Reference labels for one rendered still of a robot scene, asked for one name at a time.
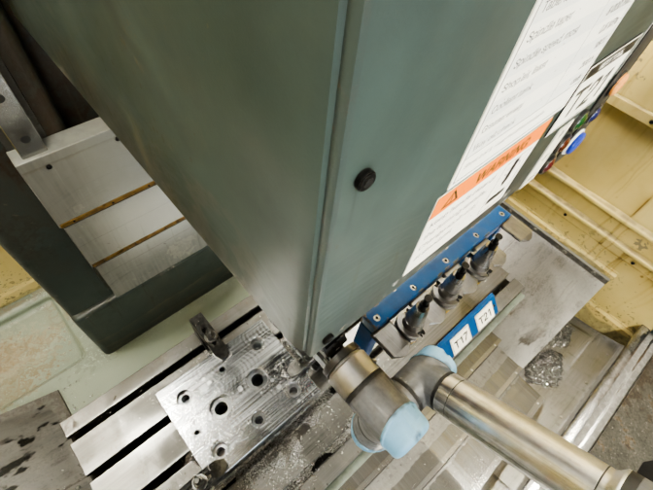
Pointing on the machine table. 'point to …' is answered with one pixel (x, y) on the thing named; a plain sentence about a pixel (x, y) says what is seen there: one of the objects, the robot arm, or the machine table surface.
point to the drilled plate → (243, 355)
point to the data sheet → (541, 73)
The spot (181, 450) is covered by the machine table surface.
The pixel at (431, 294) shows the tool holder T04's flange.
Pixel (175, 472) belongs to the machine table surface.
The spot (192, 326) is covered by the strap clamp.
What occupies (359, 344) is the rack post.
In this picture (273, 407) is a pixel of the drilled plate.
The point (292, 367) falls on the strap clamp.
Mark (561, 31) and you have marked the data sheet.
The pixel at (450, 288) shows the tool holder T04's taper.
